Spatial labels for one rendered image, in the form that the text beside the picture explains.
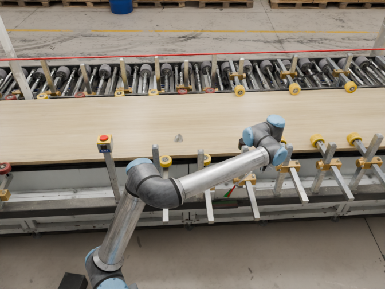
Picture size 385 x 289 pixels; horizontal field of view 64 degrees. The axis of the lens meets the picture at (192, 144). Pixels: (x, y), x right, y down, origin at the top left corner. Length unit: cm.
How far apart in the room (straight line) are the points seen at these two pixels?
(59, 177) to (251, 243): 155
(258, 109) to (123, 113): 103
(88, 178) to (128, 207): 92
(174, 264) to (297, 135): 134
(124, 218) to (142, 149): 76
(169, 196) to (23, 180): 140
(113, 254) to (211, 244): 125
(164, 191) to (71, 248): 172
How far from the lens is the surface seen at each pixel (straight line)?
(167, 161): 193
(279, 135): 156
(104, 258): 157
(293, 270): 263
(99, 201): 206
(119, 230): 142
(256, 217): 175
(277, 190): 204
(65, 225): 271
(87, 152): 211
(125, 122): 229
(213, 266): 254
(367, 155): 207
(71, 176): 223
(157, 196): 116
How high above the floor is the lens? 226
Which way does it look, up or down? 42 degrees down
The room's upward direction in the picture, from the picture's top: straight up
